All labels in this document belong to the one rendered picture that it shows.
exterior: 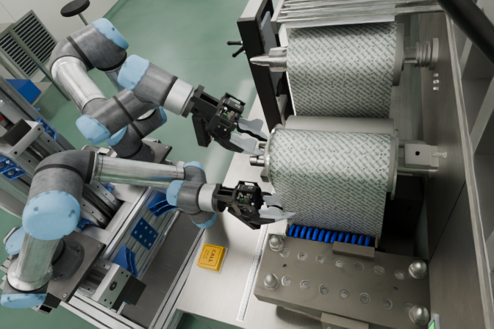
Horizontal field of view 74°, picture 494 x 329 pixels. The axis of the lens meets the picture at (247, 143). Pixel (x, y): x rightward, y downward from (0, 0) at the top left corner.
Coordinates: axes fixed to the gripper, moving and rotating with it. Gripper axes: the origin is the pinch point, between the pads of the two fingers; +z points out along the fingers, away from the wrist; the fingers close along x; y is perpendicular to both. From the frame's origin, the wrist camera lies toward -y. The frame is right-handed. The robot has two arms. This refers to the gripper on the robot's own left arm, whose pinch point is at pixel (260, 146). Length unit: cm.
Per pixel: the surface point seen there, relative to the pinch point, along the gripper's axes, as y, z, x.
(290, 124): 1.8, 5.1, 9.2
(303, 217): -7.3, 19.1, -8.4
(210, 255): -37.3, 6.8, -18.2
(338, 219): -0.2, 24.4, -8.4
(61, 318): -189, -30, -45
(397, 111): -6, 48, 48
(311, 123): 5.3, 9.2, 9.7
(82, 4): -230, -175, 228
